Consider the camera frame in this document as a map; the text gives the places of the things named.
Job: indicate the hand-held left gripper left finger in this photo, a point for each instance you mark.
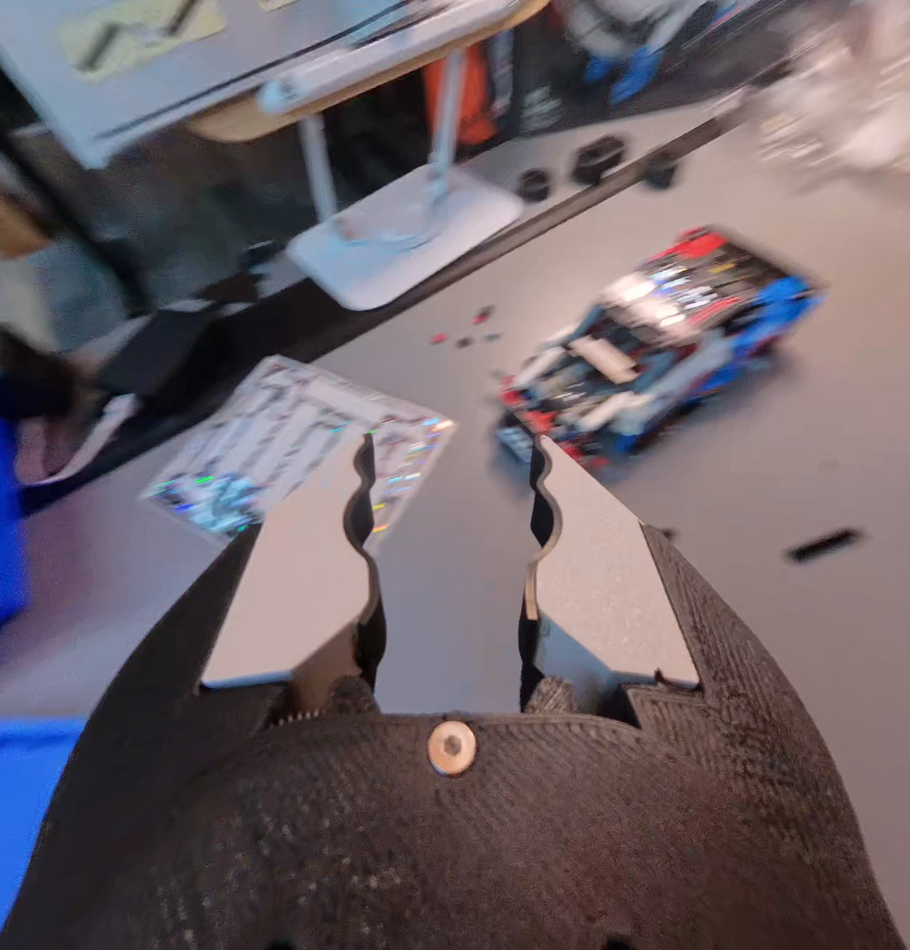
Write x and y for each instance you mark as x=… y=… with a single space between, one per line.
x=299 y=564

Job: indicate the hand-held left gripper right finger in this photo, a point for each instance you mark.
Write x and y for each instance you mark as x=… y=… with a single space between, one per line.
x=610 y=586

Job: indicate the blue lego car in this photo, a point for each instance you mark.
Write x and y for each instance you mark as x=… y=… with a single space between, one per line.
x=662 y=341

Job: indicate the lego sticker sheet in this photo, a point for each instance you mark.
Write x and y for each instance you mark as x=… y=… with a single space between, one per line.
x=276 y=438

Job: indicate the black lego beam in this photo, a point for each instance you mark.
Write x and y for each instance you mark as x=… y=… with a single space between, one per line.
x=824 y=545

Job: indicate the black lego wheel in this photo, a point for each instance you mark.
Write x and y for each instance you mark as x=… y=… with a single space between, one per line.
x=598 y=159
x=660 y=171
x=533 y=185

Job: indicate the dark lego box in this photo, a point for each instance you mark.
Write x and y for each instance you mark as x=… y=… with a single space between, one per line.
x=573 y=81

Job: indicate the orange bag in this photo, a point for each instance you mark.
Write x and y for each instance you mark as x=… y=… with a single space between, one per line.
x=462 y=96

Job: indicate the yellowish paper sheet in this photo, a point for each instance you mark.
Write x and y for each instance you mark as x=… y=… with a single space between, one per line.
x=135 y=33

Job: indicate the clear plastic bags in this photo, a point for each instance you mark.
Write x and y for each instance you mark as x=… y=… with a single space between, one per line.
x=848 y=81

